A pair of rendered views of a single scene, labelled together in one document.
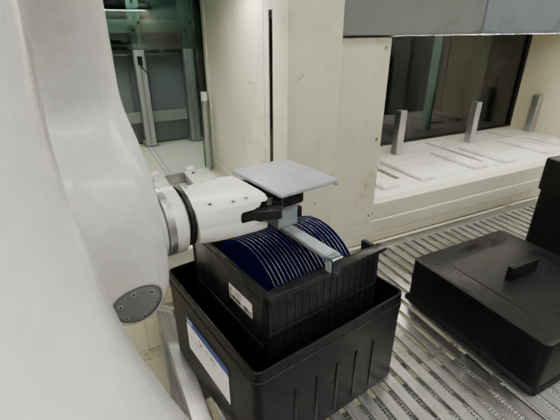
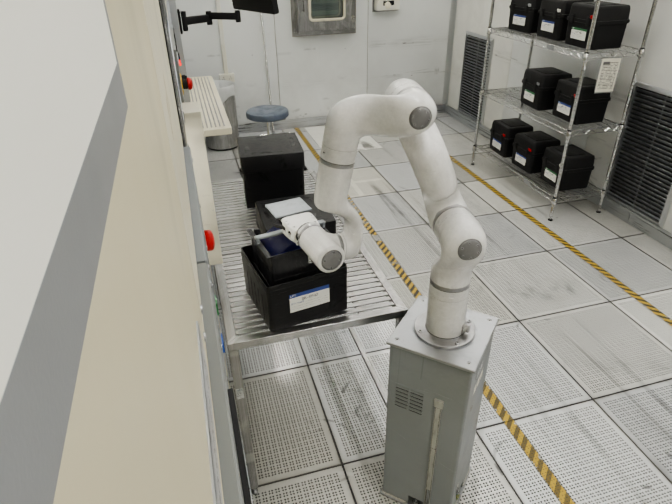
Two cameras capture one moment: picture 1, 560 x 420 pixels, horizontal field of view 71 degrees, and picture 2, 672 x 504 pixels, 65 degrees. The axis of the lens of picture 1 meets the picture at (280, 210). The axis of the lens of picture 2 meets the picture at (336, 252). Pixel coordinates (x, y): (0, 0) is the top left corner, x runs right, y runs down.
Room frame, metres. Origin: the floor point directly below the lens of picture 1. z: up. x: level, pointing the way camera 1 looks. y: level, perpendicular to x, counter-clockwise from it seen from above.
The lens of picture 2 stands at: (0.10, 1.43, 1.84)
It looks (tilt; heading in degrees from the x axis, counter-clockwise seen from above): 31 degrees down; 281
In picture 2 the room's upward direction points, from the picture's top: 1 degrees counter-clockwise
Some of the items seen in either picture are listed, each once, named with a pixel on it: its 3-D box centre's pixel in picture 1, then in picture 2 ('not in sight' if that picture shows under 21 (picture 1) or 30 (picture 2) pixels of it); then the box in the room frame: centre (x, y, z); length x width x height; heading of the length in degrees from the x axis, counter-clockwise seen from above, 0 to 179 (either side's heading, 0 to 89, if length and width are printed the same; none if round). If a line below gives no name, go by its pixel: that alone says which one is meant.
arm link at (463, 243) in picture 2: not in sight; (457, 252); (0.00, 0.12, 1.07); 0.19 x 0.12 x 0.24; 107
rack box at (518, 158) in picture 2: not in sight; (534, 151); (-0.74, -2.87, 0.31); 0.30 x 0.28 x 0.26; 116
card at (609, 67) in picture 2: not in sight; (608, 72); (-1.00, -2.35, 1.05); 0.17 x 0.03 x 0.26; 26
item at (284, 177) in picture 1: (281, 268); (292, 250); (0.52, 0.00, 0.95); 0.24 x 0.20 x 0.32; 36
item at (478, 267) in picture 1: (515, 289); (294, 218); (0.64, -0.47, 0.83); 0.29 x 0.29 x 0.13; 27
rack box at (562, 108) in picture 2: not in sight; (580, 100); (-0.92, -2.58, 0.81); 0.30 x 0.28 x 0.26; 115
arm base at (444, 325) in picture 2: not in sight; (447, 305); (0.01, 0.09, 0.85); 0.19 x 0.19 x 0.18
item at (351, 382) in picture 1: (280, 322); (293, 277); (0.52, 0.00, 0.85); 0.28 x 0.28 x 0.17; 36
